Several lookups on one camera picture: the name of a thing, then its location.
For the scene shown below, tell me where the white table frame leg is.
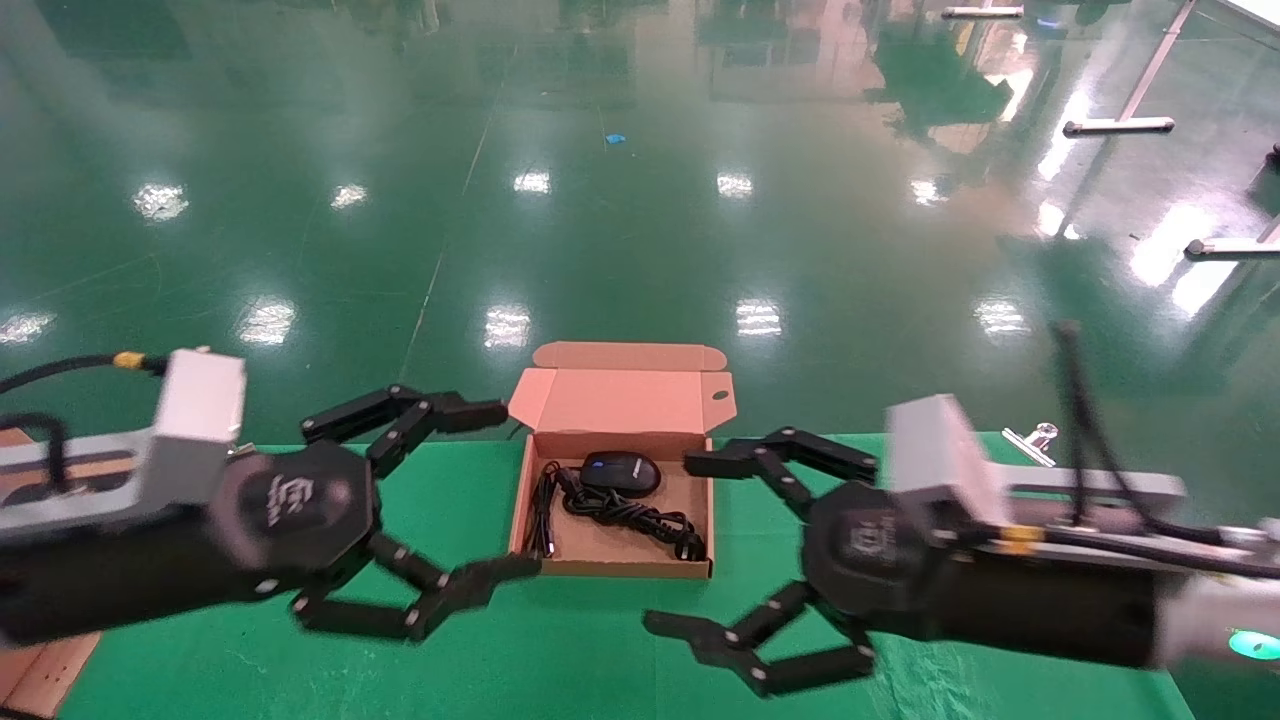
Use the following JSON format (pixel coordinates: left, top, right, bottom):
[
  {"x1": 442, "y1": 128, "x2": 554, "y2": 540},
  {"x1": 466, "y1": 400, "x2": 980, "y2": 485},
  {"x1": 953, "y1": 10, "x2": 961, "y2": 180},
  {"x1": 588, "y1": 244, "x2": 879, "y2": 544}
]
[{"x1": 1062, "y1": 0, "x2": 1198, "y2": 137}]

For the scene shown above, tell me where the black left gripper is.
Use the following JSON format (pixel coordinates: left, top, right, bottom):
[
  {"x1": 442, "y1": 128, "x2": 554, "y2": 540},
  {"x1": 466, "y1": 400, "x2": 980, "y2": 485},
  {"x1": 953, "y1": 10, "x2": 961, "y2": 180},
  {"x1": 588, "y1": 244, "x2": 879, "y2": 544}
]
[{"x1": 210, "y1": 385, "x2": 542, "y2": 644}]

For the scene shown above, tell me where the silver binder clip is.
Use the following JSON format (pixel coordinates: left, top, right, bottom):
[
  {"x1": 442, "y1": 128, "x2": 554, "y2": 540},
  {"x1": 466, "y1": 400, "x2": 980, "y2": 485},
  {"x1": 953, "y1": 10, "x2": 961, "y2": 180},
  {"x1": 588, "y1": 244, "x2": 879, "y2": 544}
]
[{"x1": 1002, "y1": 422, "x2": 1059, "y2": 468}]

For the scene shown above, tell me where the black wired computer mouse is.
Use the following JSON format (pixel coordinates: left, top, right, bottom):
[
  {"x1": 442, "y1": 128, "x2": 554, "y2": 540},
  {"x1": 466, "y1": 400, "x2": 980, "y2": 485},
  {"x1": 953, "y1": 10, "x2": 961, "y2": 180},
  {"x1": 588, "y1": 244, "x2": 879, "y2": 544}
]
[{"x1": 528, "y1": 450, "x2": 663, "y2": 559}]

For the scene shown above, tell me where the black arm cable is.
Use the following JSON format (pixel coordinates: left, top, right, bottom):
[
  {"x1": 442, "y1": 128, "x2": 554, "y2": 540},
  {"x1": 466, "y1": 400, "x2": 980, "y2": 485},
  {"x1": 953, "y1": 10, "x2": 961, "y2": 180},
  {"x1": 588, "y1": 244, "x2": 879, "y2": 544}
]
[
  {"x1": 0, "y1": 350, "x2": 169, "y2": 481},
  {"x1": 1050, "y1": 320, "x2": 1280, "y2": 579}
]

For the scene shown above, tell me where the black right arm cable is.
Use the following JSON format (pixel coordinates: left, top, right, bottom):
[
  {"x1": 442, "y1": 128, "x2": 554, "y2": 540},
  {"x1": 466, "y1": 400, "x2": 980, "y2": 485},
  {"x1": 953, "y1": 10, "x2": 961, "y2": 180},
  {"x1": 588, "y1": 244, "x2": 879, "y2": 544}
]
[{"x1": 1050, "y1": 320, "x2": 1280, "y2": 579}]

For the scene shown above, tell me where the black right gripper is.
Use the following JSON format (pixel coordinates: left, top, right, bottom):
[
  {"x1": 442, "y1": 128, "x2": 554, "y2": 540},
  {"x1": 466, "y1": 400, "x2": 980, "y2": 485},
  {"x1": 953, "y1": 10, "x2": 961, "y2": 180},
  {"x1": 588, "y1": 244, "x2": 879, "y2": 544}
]
[{"x1": 643, "y1": 428, "x2": 962, "y2": 698}]

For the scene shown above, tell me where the open brown cardboard box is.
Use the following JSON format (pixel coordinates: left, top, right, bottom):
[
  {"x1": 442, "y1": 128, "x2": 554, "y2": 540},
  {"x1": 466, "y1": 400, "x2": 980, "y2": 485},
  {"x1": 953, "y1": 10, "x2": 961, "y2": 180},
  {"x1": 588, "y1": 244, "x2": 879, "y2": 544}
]
[{"x1": 507, "y1": 341, "x2": 739, "y2": 581}]

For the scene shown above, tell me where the green table cloth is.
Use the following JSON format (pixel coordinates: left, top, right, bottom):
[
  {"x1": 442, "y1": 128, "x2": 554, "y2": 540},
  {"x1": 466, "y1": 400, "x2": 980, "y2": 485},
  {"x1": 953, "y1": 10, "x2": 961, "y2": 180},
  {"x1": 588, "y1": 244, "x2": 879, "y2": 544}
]
[{"x1": 55, "y1": 432, "x2": 1196, "y2": 720}]

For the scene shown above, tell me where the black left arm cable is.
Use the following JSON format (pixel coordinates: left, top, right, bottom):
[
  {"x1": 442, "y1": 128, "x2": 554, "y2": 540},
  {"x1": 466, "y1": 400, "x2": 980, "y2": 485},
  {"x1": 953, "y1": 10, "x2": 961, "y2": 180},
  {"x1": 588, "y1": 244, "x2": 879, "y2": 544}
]
[{"x1": 0, "y1": 350, "x2": 169, "y2": 481}]

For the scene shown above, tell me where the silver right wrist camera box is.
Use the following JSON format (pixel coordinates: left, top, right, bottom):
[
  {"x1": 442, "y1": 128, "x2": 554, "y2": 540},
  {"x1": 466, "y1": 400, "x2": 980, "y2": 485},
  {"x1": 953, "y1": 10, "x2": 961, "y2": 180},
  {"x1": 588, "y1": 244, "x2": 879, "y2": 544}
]
[{"x1": 885, "y1": 393, "x2": 1188, "y2": 531}]

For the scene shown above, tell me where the white table base bar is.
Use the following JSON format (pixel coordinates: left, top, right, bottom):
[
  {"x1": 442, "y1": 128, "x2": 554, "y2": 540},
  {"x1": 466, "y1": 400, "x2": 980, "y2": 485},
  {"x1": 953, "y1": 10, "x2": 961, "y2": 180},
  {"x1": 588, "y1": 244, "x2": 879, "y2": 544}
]
[{"x1": 1184, "y1": 212, "x2": 1280, "y2": 261}]

